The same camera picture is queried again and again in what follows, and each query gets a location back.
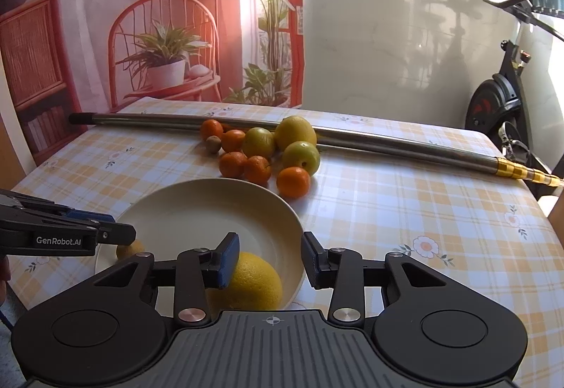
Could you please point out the yellow-green lemon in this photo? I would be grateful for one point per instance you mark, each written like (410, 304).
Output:
(258, 142)
(301, 157)

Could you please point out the small orange tangerine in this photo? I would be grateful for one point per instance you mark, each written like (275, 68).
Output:
(212, 128)
(233, 164)
(232, 140)
(257, 170)
(293, 182)

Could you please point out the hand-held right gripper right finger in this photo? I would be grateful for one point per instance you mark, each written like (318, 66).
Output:
(310, 256)

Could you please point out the large yellow lemon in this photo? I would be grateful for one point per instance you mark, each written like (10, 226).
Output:
(256, 282)
(296, 131)

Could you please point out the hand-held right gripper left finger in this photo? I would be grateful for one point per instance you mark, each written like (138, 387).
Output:
(229, 261)

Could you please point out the white ceramic bowl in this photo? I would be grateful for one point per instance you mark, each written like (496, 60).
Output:
(198, 212)

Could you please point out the long metal pole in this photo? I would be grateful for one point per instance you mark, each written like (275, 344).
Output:
(154, 120)

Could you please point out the small yellow lemon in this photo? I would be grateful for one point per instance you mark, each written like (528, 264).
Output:
(132, 249)

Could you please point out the black exercise bike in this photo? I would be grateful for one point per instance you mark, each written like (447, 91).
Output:
(489, 101)

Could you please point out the brown kiwi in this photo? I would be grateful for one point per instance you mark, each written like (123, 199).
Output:
(213, 145)

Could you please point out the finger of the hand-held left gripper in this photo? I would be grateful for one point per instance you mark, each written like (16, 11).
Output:
(116, 234)
(86, 217)

